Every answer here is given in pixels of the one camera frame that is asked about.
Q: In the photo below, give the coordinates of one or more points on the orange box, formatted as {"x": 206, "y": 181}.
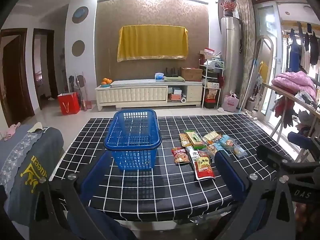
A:
{"x": 175, "y": 97}

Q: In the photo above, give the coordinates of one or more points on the red white box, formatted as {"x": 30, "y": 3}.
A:
{"x": 209, "y": 52}

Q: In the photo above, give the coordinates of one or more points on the brown round wall decor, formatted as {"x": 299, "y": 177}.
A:
{"x": 78, "y": 48}

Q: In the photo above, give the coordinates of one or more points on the white hanging garment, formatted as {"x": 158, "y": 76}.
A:
{"x": 304, "y": 57}

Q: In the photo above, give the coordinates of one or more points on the dark brown wooden door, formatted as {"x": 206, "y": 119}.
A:
{"x": 15, "y": 80}

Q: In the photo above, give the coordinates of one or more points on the orange snack packet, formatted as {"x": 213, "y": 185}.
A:
{"x": 184, "y": 140}

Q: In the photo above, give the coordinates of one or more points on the dark upright appliance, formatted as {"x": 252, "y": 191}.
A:
{"x": 72, "y": 85}

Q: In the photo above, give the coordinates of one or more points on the wooden drying rack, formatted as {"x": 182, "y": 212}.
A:
{"x": 280, "y": 91}

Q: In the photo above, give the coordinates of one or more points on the green folded cloth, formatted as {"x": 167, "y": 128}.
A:
{"x": 174, "y": 79}

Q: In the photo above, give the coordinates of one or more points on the dark brown door frame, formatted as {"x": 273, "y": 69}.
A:
{"x": 51, "y": 65}

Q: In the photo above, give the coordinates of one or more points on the black white checkered tablecloth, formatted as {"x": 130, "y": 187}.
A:
{"x": 160, "y": 187}

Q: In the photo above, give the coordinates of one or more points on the grey blue round wall decor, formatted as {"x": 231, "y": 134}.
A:
{"x": 80, "y": 15}

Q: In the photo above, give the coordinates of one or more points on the grey crown-print cloth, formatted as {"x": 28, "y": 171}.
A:
{"x": 20, "y": 175}

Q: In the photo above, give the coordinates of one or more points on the black hanging garment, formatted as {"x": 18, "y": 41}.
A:
{"x": 313, "y": 47}

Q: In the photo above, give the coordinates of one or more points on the red gift bag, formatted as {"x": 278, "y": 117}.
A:
{"x": 68, "y": 103}

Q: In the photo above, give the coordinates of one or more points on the white shelf rack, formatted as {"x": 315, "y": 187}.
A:
{"x": 203, "y": 85}

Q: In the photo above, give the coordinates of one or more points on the blue plate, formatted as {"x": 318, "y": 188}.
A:
{"x": 105, "y": 85}

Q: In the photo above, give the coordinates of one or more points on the black router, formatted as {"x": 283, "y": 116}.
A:
{"x": 172, "y": 73}

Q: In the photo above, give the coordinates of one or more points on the cream television cabinet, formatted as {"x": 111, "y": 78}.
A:
{"x": 130, "y": 93}

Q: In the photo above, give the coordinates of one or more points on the beige cracker packet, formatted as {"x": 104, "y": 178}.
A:
{"x": 212, "y": 136}

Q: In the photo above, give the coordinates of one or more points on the white tissue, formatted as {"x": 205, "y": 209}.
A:
{"x": 221, "y": 109}

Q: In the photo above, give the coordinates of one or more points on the broom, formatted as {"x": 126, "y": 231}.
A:
{"x": 79, "y": 85}

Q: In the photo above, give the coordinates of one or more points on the black draped clothes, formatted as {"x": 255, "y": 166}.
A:
{"x": 285, "y": 113}

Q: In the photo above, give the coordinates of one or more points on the beige paper sheet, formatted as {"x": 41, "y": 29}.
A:
{"x": 37, "y": 128}

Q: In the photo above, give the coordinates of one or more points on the red crate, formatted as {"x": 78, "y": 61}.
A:
{"x": 210, "y": 103}

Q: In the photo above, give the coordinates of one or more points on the pink quilt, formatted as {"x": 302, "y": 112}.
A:
{"x": 292, "y": 83}

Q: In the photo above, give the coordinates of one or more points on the standing air conditioner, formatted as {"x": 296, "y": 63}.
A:
{"x": 231, "y": 55}

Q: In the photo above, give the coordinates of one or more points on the pink bag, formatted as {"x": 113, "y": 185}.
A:
{"x": 230, "y": 103}

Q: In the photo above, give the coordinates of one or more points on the patterned curtain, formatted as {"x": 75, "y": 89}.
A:
{"x": 245, "y": 42}

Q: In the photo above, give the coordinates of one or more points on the white red snack packet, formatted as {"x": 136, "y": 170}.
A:
{"x": 193, "y": 154}

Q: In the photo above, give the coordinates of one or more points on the pale blue box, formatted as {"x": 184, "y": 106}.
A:
{"x": 177, "y": 91}

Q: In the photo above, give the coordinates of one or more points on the yellow cloth cover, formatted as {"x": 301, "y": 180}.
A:
{"x": 152, "y": 42}

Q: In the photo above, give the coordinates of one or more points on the pink cloth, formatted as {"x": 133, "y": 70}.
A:
{"x": 11, "y": 131}

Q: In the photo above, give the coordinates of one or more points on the blue tissue container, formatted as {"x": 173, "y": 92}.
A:
{"x": 159, "y": 77}

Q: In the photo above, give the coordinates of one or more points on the brown snack packet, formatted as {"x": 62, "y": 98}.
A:
{"x": 212, "y": 150}

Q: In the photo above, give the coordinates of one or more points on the large red yellow-label packet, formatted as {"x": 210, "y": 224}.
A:
{"x": 204, "y": 168}

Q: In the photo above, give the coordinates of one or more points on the pile of oranges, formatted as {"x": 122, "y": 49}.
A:
{"x": 106, "y": 81}

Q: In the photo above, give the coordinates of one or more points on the dark red cloth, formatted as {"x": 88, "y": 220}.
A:
{"x": 220, "y": 80}

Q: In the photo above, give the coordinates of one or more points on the small dark red packet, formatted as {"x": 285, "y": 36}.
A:
{"x": 203, "y": 154}

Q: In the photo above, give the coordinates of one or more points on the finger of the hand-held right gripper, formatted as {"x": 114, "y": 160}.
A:
{"x": 300, "y": 141}
{"x": 268, "y": 155}

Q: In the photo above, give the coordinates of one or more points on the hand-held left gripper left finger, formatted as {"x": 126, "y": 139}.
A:
{"x": 96, "y": 175}

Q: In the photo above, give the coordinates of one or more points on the red flower vase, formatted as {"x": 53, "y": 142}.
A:
{"x": 228, "y": 7}

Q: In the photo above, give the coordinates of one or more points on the brown cardboard box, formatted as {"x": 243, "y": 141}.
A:
{"x": 191, "y": 74}

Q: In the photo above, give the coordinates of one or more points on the paper towel roll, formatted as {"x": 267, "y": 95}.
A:
{"x": 183, "y": 100}

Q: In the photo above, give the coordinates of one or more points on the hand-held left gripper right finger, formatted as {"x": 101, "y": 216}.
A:
{"x": 230, "y": 177}

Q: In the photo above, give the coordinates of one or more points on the orange snack bag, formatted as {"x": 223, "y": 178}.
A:
{"x": 211, "y": 94}

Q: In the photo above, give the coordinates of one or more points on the blue plastic basket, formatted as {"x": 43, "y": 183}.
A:
{"x": 132, "y": 140}

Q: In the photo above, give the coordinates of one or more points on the light blue cartoon snack packet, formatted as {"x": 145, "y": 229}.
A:
{"x": 228, "y": 142}

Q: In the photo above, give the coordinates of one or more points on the green cracker packet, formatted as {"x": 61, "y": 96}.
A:
{"x": 194, "y": 138}

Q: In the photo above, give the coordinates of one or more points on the blue hanging garment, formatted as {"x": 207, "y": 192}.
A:
{"x": 294, "y": 55}

